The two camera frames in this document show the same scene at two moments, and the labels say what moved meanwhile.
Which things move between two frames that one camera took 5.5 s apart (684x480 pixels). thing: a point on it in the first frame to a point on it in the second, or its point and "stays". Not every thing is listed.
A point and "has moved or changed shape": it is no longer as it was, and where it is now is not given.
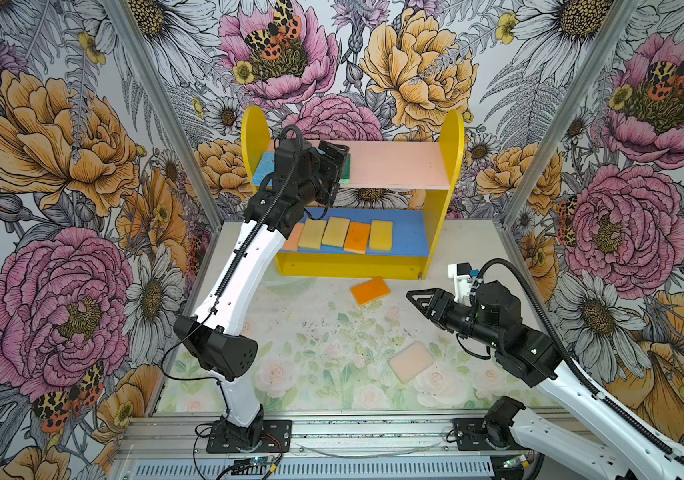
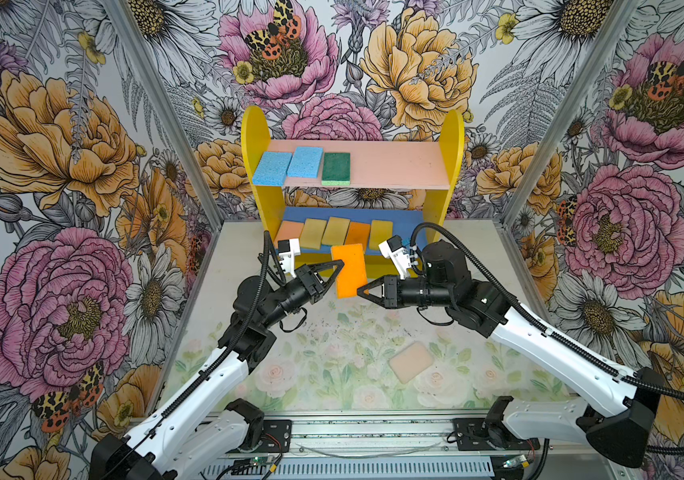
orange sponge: x=370 y=290 has moved or changed shape
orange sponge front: x=357 y=237 stays
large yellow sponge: x=335 y=232 stays
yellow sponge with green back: x=312 y=234 stays
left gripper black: x=333 y=167 to x=315 y=287
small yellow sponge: x=381 y=235 stays
